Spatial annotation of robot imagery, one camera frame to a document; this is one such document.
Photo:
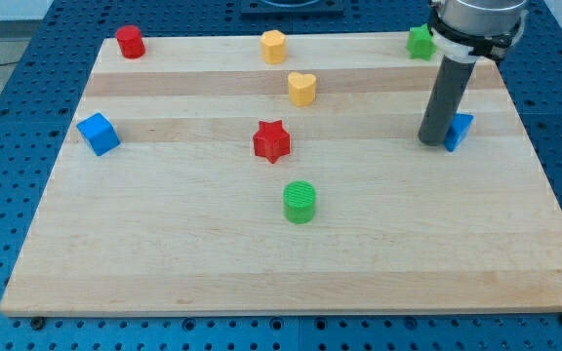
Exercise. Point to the green cylinder block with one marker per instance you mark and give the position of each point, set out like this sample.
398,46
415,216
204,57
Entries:
299,199

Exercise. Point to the blue cube block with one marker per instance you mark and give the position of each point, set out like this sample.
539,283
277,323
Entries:
99,134

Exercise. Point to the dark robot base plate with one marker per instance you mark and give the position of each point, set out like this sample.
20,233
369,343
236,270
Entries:
291,7

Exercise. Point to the yellow hexagon block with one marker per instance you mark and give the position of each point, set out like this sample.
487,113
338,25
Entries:
273,46

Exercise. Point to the blue triangle block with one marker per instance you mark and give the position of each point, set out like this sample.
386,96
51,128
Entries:
457,131

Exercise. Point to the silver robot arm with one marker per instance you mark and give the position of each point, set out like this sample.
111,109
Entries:
467,30

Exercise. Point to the yellow heart block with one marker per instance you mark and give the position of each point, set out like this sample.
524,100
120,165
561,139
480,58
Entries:
302,88

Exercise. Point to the red cylinder block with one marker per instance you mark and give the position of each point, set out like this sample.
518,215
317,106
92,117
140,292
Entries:
130,41

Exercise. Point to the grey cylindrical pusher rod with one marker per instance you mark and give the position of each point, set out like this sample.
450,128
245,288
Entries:
444,100

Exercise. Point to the green star block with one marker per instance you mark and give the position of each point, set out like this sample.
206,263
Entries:
419,43

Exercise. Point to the red star block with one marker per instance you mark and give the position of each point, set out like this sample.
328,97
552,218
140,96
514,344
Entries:
271,141

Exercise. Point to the wooden board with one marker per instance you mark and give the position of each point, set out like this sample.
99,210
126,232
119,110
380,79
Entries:
183,219

